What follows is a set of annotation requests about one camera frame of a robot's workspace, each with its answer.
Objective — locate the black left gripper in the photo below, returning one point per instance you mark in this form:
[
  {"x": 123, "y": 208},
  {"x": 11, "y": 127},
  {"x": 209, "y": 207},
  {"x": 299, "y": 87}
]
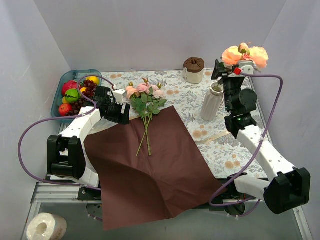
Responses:
[{"x": 122, "y": 114}]

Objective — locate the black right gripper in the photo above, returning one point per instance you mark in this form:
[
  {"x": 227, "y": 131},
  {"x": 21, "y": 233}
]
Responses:
[{"x": 223, "y": 73}]

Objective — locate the peach rose stem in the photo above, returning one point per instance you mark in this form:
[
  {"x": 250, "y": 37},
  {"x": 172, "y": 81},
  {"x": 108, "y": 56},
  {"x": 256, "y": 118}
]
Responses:
[{"x": 243, "y": 52}]

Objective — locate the pink rose stem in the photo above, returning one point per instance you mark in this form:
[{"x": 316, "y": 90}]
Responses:
[
  {"x": 157, "y": 99},
  {"x": 139, "y": 96}
]

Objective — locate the cream printed ribbon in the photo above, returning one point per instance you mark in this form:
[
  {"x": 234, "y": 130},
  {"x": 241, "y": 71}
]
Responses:
[{"x": 212, "y": 138}]

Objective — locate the red wrapping paper sheet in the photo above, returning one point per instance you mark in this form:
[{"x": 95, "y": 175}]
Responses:
[{"x": 150, "y": 173}]

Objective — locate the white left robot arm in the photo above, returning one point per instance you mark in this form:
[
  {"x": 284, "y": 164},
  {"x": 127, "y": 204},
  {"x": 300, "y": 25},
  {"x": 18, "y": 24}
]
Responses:
[{"x": 66, "y": 152}]

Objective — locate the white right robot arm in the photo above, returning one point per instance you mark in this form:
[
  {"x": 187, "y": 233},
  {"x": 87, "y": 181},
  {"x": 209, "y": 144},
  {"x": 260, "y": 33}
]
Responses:
[{"x": 268, "y": 176}]

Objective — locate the white ribbed ceramic vase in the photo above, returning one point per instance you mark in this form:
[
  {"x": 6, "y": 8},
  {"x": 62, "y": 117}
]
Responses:
[{"x": 212, "y": 102}]

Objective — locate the floral patterned table mat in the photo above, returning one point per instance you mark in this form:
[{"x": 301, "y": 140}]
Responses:
[{"x": 224, "y": 156}]

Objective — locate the brown topped white jar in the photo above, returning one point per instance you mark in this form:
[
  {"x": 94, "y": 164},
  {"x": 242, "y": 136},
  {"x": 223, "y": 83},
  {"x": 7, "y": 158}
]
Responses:
[{"x": 193, "y": 70}]

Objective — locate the yellow toy lemon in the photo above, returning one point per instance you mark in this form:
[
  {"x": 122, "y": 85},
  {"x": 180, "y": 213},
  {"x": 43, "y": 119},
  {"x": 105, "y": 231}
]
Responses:
[{"x": 94, "y": 79}]

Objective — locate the green toy watermelon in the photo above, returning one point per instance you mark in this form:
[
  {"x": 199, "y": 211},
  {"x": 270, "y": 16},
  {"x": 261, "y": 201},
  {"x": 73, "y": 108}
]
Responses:
[{"x": 72, "y": 95}]

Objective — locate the red toy apple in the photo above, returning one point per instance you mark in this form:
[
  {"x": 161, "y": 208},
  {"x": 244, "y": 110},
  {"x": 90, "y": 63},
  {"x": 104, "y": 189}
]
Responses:
[{"x": 64, "y": 109}]

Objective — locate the red toy dragon fruit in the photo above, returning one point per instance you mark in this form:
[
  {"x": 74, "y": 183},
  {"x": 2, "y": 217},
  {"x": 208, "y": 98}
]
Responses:
[{"x": 71, "y": 84}]

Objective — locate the white tissue paper roll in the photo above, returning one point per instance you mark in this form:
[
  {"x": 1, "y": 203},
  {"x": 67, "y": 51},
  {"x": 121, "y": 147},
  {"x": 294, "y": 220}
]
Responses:
[{"x": 46, "y": 226}]

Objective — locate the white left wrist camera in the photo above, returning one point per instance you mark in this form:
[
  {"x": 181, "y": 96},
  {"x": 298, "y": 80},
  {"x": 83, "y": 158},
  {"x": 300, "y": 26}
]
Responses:
[{"x": 120, "y": 95}]

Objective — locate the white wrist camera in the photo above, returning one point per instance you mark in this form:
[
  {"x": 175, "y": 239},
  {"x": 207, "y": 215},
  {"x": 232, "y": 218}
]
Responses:
[
  {"x": 246, "y": 67},
  {"x": 120, "y": 95}
]

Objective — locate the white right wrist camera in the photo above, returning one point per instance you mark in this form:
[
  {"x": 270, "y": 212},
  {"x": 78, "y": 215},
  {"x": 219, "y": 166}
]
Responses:
[{"x": 246, "y": 67}]

